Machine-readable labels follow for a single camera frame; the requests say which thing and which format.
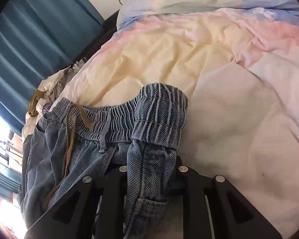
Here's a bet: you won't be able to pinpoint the teal curtain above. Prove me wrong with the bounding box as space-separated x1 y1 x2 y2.
0 0 105 200

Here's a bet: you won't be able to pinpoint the pastel rainbow duvet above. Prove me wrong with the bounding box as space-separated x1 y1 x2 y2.
49 8 299 238

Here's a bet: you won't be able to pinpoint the black bed headboard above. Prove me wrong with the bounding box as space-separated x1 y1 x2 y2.
73 11 119 63

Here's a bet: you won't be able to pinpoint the mustard yellow garment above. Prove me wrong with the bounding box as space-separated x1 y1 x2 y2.
27 89 45 117

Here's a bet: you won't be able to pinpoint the blue denim jeans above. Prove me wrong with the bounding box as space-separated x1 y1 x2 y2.
18 83 188 238

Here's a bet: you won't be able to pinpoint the cream puffer jacket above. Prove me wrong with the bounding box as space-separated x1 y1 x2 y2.
21 59 85 141

